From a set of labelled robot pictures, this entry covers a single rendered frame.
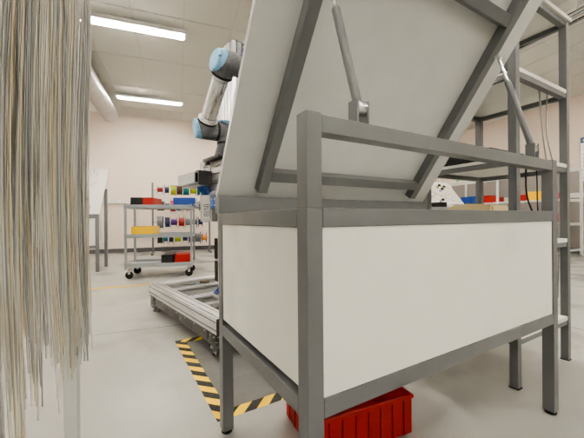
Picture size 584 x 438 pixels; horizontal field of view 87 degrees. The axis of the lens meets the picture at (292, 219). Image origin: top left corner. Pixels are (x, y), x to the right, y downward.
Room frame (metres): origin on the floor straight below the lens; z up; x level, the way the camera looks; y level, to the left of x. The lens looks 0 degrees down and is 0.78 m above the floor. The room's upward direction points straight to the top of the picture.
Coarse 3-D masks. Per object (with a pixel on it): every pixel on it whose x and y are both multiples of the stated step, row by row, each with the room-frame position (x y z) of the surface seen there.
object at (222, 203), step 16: (224, 208) 1.14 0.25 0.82; (240, 208) 1.17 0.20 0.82; (256, 208) 1.20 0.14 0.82; (272, 208) 1.24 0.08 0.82; (288, 208) 1.27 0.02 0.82; (336, 208) 1.40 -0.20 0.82; (352, 208) 1.45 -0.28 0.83; (368, 208) 1.50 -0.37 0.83; (384, 208) 1.56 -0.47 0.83; (400, 208) 1.61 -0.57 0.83; (416, 208) 1.68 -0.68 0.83
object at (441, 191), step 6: (432, 186) 7.55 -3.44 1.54; (438, 186) 7.45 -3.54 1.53; (444, 186) 7.54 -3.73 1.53; (432, 192) 7.37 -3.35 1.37; (438, 192) 7.45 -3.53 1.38; (444, 192) 7.53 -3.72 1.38; (450, 192) 7.61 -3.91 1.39; (432, 198) 7.20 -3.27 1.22; (438, 198) 7.27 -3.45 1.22; (444, 198) 7.35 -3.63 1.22; (450, 198) 7.42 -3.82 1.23; (456, 198) 7.50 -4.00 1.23
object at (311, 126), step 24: (312, 120) 0.63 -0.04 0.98; (336, 120) 0.66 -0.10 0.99; (360, 120) 0.74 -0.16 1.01; (312, 144) 0.63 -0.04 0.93; (384, 144) 0.76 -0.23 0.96; (408, 144) 0.78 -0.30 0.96; (432, 144) 0.83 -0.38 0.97; (456, 144) 0.88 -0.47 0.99; (528, 144) 1.15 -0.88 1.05; (312, 168) 0.63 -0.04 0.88; (528, 168) 1.14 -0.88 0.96; (552, 168) 1.20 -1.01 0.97; (312, 192) 0.63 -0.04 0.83; (552, 192) 1.20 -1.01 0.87
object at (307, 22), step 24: (312, 0) 0.86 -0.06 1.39; (456, 0) 1.08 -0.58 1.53; (480, 0) 1.09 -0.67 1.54; (528, 0) 1.18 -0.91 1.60; (312, 24) 0.90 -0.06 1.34; (504, 24) 1.20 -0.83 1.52; (288, 72) 0.97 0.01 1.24; (480, 72) 1.30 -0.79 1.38; (288, 96) 1.00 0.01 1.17; (288, 120) 1.05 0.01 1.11; (456, 120) 1.40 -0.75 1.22; (264, 168) 1.12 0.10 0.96; (432, 168) 1.53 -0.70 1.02; (264, 192) 1.18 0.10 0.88; (408, 192) 1.61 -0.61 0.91
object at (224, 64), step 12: (216, 48) 1.57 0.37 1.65; (216, 60) 1.55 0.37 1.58; (228, 60) 1.57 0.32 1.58; (240, 60) 1.60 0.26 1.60; (216, 72) 1.60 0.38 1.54; (228, 72) 1.60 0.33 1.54; (216, 84) 1.66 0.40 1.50; (216, 96) 1.70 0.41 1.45; (204, 108) 1.76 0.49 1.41; (216, 108) 1.76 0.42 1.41; (204, 120) 1.79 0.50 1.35; (216, 120) 1.85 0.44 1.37; (204, 132) 1.83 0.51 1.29; (216, 132) 1.87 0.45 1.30
